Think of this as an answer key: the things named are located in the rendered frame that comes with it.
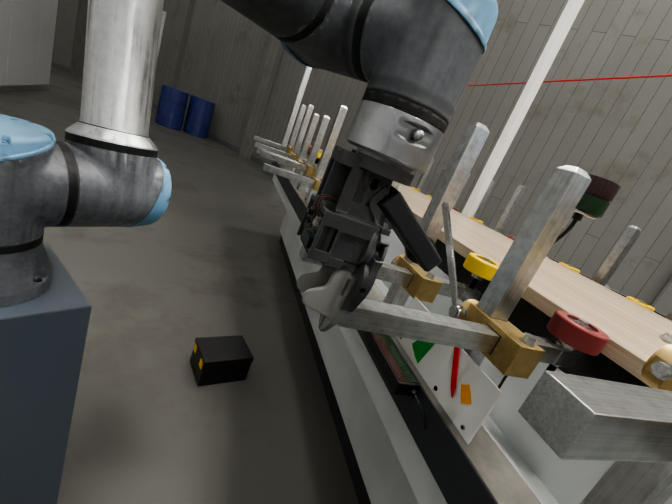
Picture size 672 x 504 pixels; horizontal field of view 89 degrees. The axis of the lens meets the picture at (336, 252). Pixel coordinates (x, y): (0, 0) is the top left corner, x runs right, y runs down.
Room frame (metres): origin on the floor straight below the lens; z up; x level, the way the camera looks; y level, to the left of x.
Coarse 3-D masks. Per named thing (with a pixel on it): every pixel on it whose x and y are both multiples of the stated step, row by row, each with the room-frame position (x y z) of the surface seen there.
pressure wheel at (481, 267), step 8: (472, 256) 0.77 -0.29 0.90; (480, 256) 0.80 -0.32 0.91; (464, 264) 0.78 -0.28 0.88; (472, 264) 0.76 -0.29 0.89; (480, 264) 0.75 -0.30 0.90; (488, 264) 0.74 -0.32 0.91; (496, 264) 0.78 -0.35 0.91; (472, 272) 0.75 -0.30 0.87; (480, 272) 0.74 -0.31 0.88; (488, 272) 0.74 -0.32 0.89; (472, 280) 0.78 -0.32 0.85; (488, 280) 0.75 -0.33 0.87; (472, 288) 0.77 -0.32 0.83
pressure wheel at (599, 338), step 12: (564, 312) 0.57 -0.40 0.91; (552, 324) 0.55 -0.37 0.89; (564, 324) 0.53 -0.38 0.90; (576, 324) 0.52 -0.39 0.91; (588, 324) 0.56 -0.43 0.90; (564, 336) 0.52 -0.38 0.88; (576, 336) 0.51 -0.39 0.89; (588, 336) 0.51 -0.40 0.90; (600, 336) 0.51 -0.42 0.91; (576, 348) 0.51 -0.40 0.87; (588, 348) 0.51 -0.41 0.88; (600, 348) 0.51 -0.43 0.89
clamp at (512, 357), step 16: (464, 304) 0.56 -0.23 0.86; (480, 320) 0.51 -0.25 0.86; (496, 320) 0.50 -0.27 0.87; (512, 336) 0.46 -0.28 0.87; (496, 352) 0.46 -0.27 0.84; (512, 352) 0.44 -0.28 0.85; (528, 352) 0.44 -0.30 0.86; (544, 352) 0.45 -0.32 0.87; (512, 368) 0.44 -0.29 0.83; (528, 368) 0.45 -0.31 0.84
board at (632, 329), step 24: (408, 192) 2.05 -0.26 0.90; (456, 216) 1.72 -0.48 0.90; (456, 240) 0.95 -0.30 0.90; (480, 240) 1.15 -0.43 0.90; (504, 240) 1.48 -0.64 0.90; (552, 264) 1.30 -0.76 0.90; (528, 288) 0.71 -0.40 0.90; (552, 288) 0.79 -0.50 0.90; (576, 288) 0.94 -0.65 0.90; (600, 288) 1.16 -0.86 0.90; (552, 312) 0.64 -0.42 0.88; (576, 312) 0.64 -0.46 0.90; (600, 312) 0.74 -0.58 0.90; (624, 312) 0.86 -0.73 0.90; (648, 312) 1.04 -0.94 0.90; (624, 336) 0.60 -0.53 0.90; (648, 336) 0.69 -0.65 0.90; (624, 360) 0.51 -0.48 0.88
